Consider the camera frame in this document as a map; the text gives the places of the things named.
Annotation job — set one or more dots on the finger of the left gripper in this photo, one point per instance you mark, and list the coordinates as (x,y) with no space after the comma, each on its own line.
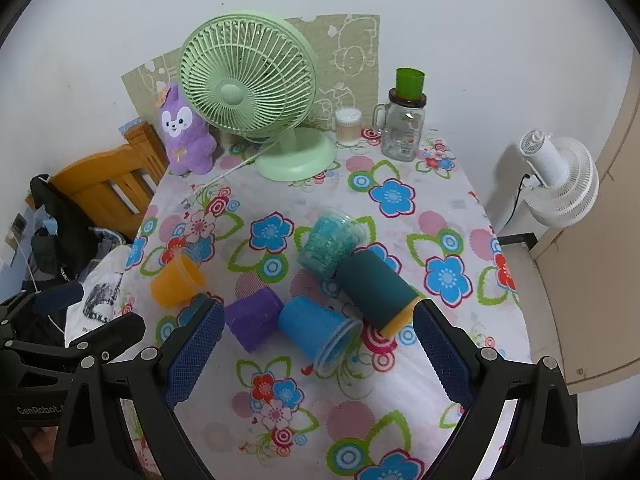
(58,298)
(112,339)

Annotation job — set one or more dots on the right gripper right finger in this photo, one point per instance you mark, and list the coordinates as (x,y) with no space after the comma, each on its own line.
(479,385)

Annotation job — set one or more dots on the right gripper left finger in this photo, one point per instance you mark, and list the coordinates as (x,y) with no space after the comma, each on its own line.
(161,378)

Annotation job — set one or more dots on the orange plastic cup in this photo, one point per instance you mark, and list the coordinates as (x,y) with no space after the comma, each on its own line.
(178,282)

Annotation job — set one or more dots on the purple plastic cup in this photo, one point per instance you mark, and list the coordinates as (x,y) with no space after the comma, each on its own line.
(253,319)

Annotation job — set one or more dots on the dark teal yellow cup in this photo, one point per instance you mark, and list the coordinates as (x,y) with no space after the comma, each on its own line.
(382,296)

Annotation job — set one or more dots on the blue plastic cup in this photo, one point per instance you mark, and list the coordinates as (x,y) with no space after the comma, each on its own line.
(322,334)

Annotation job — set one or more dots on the teal glitter cup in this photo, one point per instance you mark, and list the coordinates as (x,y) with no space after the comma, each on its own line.
(332,239)

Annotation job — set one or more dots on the green cup on jar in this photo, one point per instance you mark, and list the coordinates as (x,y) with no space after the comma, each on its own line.
(409,83)

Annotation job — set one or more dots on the white printed cloth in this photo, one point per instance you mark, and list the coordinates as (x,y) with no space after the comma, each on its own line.
(99,296)

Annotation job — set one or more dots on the black bag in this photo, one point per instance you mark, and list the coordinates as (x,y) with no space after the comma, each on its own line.
(67,244)

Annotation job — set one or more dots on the floral tablecloth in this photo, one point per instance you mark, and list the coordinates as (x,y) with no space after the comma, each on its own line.
(381,412)

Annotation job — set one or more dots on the orange wooden chair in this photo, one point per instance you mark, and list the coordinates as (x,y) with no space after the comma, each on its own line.
(111,189)

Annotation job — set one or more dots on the purple plush toy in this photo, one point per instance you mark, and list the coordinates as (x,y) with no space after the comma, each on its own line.
(189,146)

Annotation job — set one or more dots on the glass mason jar mug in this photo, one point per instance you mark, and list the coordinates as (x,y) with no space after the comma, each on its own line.
(400,123)

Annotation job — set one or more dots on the cotton swab container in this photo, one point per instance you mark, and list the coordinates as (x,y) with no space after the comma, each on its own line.
(348,122)

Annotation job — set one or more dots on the green desk fan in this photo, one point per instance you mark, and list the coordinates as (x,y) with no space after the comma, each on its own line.
(256,76)

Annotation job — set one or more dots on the green cartoon wall mat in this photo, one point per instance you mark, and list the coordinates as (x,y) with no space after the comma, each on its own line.
(346,46)

